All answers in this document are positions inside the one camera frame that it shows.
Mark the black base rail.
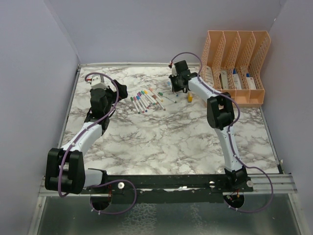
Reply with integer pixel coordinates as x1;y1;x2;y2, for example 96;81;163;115
82;174;253;204

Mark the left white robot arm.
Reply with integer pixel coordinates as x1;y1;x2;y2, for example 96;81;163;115
45;80;128;197

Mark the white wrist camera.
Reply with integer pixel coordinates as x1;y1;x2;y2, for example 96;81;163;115
90;74;109;90
168;62;177;76

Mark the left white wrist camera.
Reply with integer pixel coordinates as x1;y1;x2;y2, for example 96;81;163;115
90;74;109;90

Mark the purple cable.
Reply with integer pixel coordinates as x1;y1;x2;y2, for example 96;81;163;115
168;51;274;213
57;72;137;216

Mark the peach plastic desk organizer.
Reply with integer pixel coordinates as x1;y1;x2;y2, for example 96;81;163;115
200;30;271;108

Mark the purple capped marker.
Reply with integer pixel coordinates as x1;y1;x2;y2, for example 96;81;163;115
137;92;149;109

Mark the aluminium frame rail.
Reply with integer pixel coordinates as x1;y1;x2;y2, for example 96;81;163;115
38;173;298;198

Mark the peach capped marker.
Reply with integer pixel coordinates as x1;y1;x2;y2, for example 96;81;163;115
149;88;163;102

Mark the teal capped marker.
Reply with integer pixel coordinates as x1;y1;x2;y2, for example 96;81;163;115
141;91;155;105

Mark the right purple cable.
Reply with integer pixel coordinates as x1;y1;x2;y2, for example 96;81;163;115
168;51;274;213

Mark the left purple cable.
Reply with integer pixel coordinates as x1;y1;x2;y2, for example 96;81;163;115
57;72;137;216

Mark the yellow self-inking stamp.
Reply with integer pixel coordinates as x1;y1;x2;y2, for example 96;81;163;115
187;92;193;103

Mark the white red box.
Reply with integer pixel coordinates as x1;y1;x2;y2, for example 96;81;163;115
246;73;256;90

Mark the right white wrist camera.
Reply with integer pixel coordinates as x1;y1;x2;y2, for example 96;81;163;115
168;62;177;76

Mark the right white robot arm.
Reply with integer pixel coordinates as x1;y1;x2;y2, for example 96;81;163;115
169;60;247;191

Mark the white blue box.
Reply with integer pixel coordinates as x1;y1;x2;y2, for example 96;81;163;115
232;69;242;90

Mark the white printed card package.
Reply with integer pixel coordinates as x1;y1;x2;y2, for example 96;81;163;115
205;66;214;87

